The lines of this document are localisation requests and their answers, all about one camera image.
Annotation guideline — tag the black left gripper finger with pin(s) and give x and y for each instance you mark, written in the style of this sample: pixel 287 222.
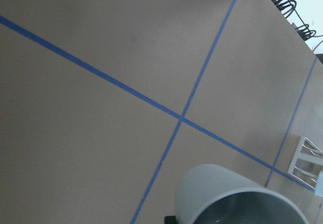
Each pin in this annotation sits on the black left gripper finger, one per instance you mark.
pixel 170 220

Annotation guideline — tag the grey plastic cup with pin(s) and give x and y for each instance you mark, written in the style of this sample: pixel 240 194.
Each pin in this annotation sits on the grey plastic cup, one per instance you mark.
pixel 210 193

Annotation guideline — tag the blue plastic cup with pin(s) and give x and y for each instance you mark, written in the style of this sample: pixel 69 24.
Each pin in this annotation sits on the blue plastic cup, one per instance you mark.
pixel 319 185

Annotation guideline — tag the white wire cup rack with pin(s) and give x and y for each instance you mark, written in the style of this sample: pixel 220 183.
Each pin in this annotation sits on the white wire cup rack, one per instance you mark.
pixel 306 163

